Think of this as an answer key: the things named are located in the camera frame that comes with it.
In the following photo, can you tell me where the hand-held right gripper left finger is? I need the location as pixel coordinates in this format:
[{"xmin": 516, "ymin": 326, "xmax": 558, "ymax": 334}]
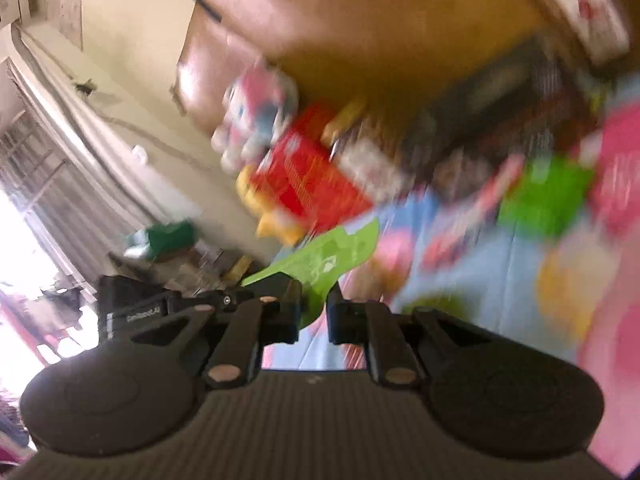
[{"xmin": 131, "ymin": 274, "xmax": 303, "ymax": 392}]

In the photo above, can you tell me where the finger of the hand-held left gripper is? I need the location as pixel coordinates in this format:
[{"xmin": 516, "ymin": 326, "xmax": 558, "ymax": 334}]
[{"xmin": 167, "ymin": 290, "xmax": 253, "ymax": 313}]

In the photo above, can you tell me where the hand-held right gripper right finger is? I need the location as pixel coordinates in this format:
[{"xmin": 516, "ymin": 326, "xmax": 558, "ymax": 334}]
[{"xmin": 326, "ymin": 284, "xmax": 498, "ymax": 390}]

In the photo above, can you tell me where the green snack packet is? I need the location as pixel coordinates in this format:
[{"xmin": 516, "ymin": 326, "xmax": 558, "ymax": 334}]
[
  {"xmin": 241, "ymin": 217, "xmax": 381, "ymax": 331},
  {"xmin": 500, "ymin": 157, "xmax": 597, "ymax": 238}
]

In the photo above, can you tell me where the pink snack box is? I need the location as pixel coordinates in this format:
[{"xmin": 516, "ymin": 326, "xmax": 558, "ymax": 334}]
[{"xmin": 422, "ymin": 152, "xmax": 526, "ymax": 271}]

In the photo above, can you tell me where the green bag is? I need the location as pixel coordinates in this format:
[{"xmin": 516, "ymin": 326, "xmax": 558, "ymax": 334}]
[{"xmin": 125, "ymin": 220, "xmax": 198, "ymax": 262}]

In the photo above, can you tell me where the yellow object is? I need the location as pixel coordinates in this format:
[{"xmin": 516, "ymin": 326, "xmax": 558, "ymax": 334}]
[{"xmin": 236, "ymin": 167, "xmax": 306, "ymax": 246}]

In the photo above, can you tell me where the red gift box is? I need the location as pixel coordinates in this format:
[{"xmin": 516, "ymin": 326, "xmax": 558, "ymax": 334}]
[{"xmin": 247, "ymin": 102, "xmax": 376, "ymax": 236}]

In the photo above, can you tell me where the printed cartoon pig blanket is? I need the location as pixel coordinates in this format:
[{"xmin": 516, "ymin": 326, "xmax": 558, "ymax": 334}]
[{"xmin": 260, "ymin": 95, "xmax": 640, "ymax": 477}]

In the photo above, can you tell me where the pink and blue plush toy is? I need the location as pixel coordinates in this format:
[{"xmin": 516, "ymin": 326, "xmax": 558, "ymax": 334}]
[{"xmin": 210, "ymin": 67, "xmax": 301, "ymax": 176}]

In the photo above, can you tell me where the yellow packet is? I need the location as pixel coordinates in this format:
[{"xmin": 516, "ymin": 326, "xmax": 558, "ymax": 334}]
[{"xmin": 537, "ymin": 240, "xmax": 621, "ymax": 341}]

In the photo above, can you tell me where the black box with sheep print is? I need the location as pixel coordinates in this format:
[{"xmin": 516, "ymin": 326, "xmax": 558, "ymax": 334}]
[{"xmin": 410, "ymin": 40, "xmax": 571, "ymax": 171}]

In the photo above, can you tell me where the brown cardboard box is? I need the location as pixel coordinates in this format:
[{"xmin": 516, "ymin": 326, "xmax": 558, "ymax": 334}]
[{"xmin": 172, "ymin": 0, "xmax": 551, "ymax": 136}]

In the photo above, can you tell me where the black tape strip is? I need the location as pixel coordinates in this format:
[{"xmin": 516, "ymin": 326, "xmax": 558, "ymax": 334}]
[{"xmin": 184, "ymin": 0, "xmax": 223, "ymax": 24}]

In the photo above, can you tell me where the white window frame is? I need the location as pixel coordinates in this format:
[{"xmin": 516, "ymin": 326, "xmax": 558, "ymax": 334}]
[{"xmin": 0, "ymin": 22, "xmax": 166, "ymax": 281}]

